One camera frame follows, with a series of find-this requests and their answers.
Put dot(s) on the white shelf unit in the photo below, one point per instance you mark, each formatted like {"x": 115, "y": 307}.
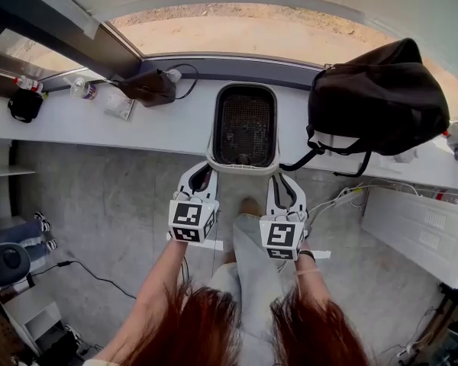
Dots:
{"x": 0, "y": 172}

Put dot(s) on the white water dispenser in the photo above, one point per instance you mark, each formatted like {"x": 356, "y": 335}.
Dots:
{"x": 423, "y": 235}

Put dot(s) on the clear plastic packet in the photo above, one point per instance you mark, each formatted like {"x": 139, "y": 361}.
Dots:
{"x": 118, "y": 106}

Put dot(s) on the person's tan shoe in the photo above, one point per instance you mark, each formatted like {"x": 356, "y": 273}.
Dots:
{"x": 250, "y": 206}

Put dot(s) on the black window frame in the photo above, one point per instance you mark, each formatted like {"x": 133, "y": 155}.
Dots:
{"x": 61, "y": 40}

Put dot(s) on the person's right forearm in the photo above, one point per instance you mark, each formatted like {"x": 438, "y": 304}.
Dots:
{"x": 309, "y": 284}

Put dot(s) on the person's light trousers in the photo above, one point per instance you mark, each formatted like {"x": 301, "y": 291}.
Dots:
{"x": 255, "y": 265}

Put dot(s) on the grey black round device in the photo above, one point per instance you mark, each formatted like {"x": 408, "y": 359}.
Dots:
{"x": 7, "y": 263}

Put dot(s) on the person's left forearm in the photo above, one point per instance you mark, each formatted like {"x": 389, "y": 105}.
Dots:
{"x": 156, "y": 280}

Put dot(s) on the brown pouch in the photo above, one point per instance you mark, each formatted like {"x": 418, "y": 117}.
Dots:
{"x": 149, "y": 88}

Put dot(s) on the white low cabinet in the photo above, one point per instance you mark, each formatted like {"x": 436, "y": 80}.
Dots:
{"x": 30, "y": 307}

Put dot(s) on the pack of red label bottles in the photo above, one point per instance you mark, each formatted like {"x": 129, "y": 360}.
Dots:
{"x": 456, "y": 198}

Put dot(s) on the white power strip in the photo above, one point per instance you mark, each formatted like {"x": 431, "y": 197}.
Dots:
{"x": 349, "y": 195}

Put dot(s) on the red-capped white bottle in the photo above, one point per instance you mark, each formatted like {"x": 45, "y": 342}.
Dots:
{"x": 30, "y": 85}

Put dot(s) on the black backpack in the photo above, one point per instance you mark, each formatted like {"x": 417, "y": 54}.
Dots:
{"x": 378, "y": 101}

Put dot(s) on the small black bag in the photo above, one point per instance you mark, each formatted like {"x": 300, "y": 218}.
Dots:
{"x": 24, "y": 105}

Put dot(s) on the black wrist band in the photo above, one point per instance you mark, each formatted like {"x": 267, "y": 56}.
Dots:
{"x": 308, "y": 255}

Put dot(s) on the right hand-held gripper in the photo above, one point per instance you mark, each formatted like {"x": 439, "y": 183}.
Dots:
{"x": 280, "y": 236}

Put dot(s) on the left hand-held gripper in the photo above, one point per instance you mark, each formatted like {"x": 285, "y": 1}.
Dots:
{"x": 187, "y": 216}

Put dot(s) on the plastic cup with straw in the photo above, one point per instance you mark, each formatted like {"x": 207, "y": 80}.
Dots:
{"x": 82, "y": 90}

